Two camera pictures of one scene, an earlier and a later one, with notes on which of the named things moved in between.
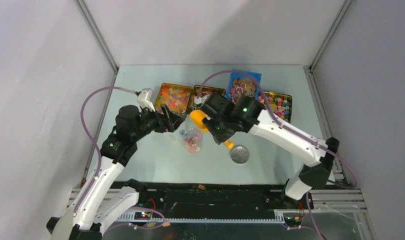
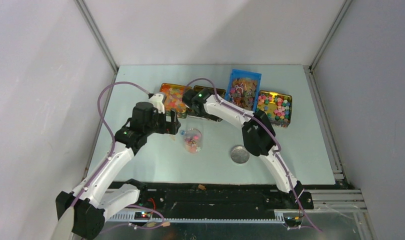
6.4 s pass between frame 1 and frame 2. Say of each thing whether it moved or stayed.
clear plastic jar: stayed
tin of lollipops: stayed
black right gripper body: moved
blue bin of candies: stayed
